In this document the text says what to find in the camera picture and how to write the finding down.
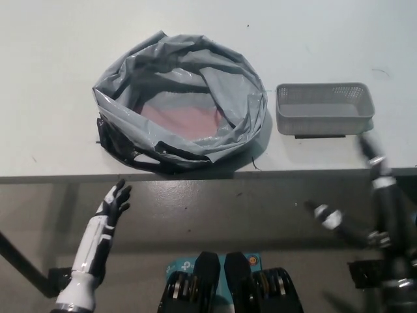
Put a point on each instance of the robot right black white hand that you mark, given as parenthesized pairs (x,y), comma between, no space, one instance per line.
(384,186)

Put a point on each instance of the teal TP-Link box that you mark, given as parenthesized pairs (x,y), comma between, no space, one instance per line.
(177,265)

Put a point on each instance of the black tape patch on table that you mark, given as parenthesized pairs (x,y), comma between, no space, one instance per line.
(312,136)

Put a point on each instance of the grey black plastic bag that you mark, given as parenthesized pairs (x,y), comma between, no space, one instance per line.
(130,114)

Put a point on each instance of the black metal table leg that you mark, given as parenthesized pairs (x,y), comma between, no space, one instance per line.
(23,264)

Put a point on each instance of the robot left black torso block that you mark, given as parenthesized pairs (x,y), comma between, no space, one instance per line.
(205,270)

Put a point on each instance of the pink flat sheet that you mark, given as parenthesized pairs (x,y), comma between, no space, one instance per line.
(182,119)

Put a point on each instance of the small grey rectangular basket container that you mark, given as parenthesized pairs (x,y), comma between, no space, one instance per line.
(325,109)

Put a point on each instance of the robot left white black hand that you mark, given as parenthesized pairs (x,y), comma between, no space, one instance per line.
(97,234)

